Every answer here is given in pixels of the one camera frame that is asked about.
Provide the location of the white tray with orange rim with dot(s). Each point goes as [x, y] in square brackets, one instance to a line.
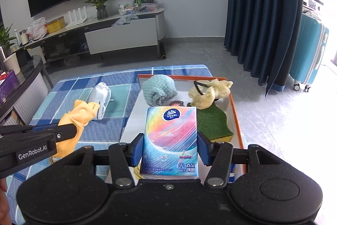
[134, 122]

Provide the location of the clear plastic bags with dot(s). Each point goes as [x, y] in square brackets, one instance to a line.
[125, 20]

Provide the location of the person's left hand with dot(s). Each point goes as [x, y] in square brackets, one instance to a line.
[4, 211]

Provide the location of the teal suitcase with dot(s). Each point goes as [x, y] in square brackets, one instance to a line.
[308, 53]

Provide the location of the blue checked blanket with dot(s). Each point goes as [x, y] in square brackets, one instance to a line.
[65, 88]

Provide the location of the white and grey tv stand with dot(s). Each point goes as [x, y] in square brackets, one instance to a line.
[121, 35]

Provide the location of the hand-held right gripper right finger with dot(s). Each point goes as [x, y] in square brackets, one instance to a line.
[203, 148]

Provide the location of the purple tray with boxes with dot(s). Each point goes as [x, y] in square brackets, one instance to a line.
[8, 85]

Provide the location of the dark blue curtain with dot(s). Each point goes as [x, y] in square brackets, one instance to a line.
[263, 16]

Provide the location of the black roll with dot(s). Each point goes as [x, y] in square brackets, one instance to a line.
[163, 52]

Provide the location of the leafy bamboo plant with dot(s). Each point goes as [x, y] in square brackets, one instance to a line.
[6, 37]

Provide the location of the yellow cloth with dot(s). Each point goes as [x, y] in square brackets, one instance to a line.
[79, 111]

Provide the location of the yellow box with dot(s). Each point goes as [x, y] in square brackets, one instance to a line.
[55, 25]

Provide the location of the paper cup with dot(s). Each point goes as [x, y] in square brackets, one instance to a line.
[11, 64]

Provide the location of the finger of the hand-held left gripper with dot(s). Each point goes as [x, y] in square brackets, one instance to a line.
[67, 132]
[44, 128]

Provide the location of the black small stand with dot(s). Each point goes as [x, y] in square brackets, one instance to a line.
[23, 57]

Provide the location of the colourful tissue pack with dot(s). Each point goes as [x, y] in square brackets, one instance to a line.
[168, 140]

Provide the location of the cream scrunchie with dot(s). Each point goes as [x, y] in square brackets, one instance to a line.
[208, 98]

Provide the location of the white plastic bag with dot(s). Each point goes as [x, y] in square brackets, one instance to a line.
[38, 29]

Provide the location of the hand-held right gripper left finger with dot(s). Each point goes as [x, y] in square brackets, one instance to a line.
[138, 148]

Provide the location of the yellow and green sponge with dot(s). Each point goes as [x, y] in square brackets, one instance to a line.
[213, 122]

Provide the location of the small dark red object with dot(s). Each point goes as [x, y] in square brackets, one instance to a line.
[175, 103]

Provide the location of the light blue knit plush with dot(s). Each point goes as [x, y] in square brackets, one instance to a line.
[158, 90]

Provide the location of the white router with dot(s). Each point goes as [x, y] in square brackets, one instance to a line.
[76, 20]

